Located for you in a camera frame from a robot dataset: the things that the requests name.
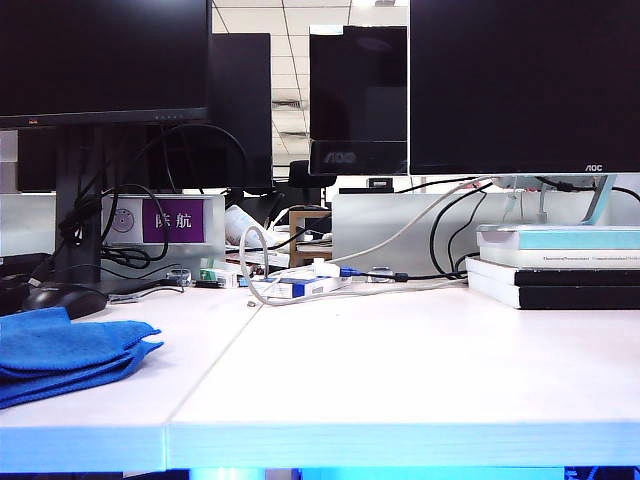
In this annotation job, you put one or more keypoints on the blue microfibre rag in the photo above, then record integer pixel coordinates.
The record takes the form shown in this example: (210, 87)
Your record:
(65, 355)

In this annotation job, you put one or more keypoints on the wooden shelf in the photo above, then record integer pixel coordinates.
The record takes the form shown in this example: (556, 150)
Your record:
(295, 235)

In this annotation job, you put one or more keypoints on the white plug adapter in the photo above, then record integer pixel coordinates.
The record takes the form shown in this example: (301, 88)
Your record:
(326, 267)

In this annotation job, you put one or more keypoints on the blue VGA connector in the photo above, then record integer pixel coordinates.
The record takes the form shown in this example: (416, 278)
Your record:
(350, 272)

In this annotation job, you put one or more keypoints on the blue white box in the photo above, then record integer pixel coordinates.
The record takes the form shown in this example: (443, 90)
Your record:
(305, 288)

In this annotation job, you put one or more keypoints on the black office chair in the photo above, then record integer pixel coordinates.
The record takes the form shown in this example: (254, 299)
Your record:
(307, 177)

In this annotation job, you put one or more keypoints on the white plastic bag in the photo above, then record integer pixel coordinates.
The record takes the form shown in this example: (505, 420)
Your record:
(240, 222)

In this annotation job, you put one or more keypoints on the green white small box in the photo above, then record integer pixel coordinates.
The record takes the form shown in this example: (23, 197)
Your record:
(215, 279)

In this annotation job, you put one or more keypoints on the small clear container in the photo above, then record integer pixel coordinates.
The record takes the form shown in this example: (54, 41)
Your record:
(179, 276)

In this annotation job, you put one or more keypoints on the purple name sign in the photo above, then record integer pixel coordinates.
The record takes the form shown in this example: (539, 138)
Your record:
(172, 220)

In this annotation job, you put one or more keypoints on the small black AOC monitor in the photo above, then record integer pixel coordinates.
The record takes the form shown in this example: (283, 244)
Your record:
(357, 90)

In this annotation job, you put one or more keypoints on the plain black monitor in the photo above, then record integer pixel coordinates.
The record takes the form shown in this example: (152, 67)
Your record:
(240, 100)

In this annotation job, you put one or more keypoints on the white cover book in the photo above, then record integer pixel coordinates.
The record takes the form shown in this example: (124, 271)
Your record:
(525, 257)

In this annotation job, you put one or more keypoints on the teal cover book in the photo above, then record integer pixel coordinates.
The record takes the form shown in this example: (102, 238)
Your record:
(575, 237)

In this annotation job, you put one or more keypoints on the black monitor stand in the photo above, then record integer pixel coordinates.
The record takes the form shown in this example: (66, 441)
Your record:
(75, 165)

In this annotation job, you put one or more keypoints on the large black AOC monitor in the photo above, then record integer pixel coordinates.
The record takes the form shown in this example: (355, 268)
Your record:
(525, 85)

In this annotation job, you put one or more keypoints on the black computer mouse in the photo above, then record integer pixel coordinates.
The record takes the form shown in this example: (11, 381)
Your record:
(70, 299)

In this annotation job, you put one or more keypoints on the silver teal monitor stand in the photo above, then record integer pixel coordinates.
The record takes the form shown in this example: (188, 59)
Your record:
(598, 200)

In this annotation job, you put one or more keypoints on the black monitor with button row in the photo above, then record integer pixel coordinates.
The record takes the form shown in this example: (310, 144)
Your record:
(100, 60)

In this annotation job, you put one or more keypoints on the black keyboard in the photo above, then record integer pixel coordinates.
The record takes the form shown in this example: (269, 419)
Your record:
(10, 292)

